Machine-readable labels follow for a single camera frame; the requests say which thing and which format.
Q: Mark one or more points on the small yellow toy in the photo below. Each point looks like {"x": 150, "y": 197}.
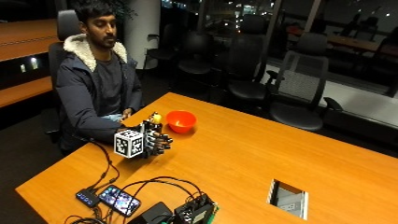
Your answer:
{"x": 156, "y": 118}

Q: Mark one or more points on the orange plastic bowl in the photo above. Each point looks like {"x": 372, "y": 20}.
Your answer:
{"x": 182, "y": 120}

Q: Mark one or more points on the white marker cube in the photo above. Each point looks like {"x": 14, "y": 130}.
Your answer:
{"x": 128, "y": 143}

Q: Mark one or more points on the black smartphone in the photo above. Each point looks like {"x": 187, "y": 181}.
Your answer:
{"x": 120, "y": 200}

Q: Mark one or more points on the black power adapter box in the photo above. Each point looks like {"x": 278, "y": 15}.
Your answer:
{"x": 155, "y": 213}

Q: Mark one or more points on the black electronics box green board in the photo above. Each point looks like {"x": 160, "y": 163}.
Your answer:
{"x": 195, "y": 211}

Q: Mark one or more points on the black usb hub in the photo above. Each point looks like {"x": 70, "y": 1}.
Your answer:
{"x": 89, "y": 198}

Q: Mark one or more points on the the person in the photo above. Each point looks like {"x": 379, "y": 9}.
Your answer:
{"x": 90, "y": 93}

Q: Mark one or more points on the black leather office chair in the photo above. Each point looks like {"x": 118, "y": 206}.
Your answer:
{"x": 196, "y": 53}
{"x": 250, "y": 62}
{"x": 163, "y": 46}

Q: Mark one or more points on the white round column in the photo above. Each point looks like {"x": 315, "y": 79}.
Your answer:
{"x": 143, "y": 34}

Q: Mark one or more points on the grey mesh office chair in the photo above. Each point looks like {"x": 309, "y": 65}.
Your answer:
{"x": 300, "y": 93}

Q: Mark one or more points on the black high-back office chair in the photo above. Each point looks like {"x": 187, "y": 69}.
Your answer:
{"x": 66, "y": 28}

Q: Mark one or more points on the wooden tiered bench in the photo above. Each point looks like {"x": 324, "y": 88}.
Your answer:
{"x": 25, "y": 40}

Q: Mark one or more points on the wooden meeting table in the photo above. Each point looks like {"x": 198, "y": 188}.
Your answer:
{"x": 352, "y": 42}

